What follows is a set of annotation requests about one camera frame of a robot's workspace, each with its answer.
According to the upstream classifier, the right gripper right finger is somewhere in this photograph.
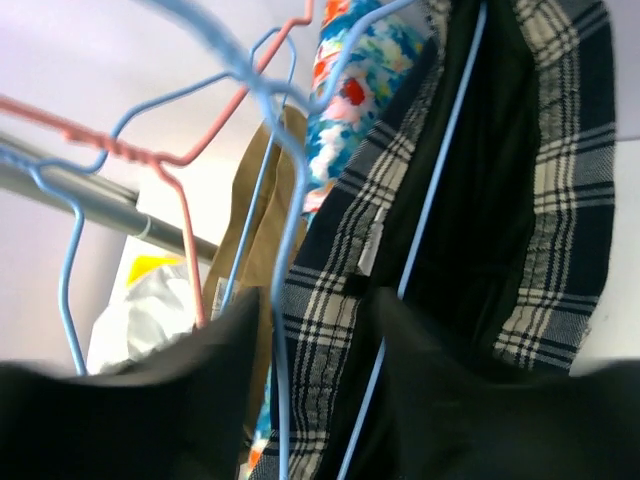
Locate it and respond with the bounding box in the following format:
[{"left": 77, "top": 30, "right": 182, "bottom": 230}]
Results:
[{"left": 372, "top": 288, "right": 639, "bottom": 479}]

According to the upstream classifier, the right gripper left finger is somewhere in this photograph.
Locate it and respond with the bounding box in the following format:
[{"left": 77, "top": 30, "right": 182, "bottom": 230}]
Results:
[{"left": 1, "top": 289, "right": 260, "bottom": 479}]

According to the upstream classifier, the tan pleated skirt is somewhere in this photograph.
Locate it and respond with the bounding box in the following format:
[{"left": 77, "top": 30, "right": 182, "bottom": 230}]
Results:
[{"left": 203, "top": 125, "right": 296, "bottom": 464}]

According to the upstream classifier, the navy white plaid skirt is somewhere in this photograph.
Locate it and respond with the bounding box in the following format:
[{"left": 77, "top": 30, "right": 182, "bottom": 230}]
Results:
[{"left": 247, "top": 0, "right": 617, "bottom": 480}]

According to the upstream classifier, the pink wire hanger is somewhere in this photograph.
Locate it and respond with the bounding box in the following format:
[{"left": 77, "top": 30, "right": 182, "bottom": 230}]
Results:
[{"left": 0, "top": 0, "right": 316, "bottom": 331}]

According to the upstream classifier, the blue floral skirt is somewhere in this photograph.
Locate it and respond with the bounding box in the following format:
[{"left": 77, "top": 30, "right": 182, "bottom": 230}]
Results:
[{"left": 251, "top": 1, "right": 438, "bottom": 479}]

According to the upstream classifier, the metal clothes rack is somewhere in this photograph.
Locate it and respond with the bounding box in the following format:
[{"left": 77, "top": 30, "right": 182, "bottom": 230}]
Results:
[{"left": 0, "top": 132, "right": 221, "bottom": 264}]

